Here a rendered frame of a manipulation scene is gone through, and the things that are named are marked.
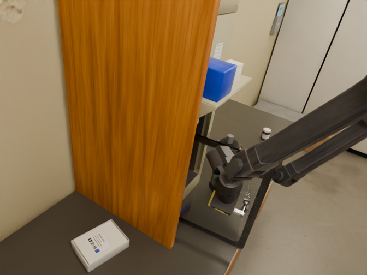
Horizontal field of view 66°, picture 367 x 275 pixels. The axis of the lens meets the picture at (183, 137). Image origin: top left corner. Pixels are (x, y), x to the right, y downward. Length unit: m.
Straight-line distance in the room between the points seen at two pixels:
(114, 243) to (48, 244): 0.23
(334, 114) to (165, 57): 0.40
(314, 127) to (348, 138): 0.48
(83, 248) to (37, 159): 0.36
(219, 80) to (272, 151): 0.26
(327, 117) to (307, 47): 3.29
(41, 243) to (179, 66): 0.79
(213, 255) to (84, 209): 0.54
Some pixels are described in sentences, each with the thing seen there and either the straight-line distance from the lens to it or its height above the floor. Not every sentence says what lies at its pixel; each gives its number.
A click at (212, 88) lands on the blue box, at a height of 1.55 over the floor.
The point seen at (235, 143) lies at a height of 1.24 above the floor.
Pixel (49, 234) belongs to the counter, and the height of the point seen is 0.94.
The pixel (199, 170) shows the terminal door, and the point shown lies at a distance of 0.93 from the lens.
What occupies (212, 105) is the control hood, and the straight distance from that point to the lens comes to 0.80.
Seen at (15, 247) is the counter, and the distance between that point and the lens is 1.18.
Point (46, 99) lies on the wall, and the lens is 1.06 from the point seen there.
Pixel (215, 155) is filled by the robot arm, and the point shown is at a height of 1.40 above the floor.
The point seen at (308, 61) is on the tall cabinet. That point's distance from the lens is 3.89.
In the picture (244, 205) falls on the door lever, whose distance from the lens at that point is 0.95.
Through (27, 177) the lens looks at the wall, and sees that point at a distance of 1.16.
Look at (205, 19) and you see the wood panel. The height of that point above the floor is 1.74.
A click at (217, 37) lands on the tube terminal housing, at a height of 1.64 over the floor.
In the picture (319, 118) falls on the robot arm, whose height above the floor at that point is 1.62.
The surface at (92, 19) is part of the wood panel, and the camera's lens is 0.88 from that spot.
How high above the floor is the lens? 1.85
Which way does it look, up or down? 33 degrees down
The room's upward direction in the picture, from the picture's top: 9 degrees clockwise
